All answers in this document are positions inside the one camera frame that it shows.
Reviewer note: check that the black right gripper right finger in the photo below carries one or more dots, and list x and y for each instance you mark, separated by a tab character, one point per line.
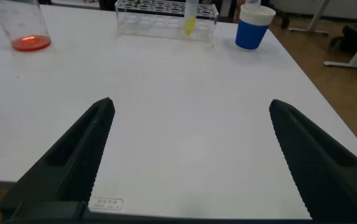
321	174

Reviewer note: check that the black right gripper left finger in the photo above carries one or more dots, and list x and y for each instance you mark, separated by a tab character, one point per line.
72	161

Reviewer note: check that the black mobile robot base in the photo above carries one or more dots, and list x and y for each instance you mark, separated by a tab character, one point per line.
355	37

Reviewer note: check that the clear glass beaker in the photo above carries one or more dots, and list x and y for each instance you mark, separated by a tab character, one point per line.
29	43

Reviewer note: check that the clear acrylic test tube rack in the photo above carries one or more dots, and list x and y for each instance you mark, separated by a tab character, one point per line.
153	26

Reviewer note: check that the yellow pigment test tube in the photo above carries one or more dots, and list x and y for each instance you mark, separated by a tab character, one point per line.
190	26

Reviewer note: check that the white table label sticker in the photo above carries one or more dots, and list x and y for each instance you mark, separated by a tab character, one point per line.
106	203

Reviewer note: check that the blue white paper cup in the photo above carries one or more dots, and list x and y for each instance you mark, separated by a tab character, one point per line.
250	35

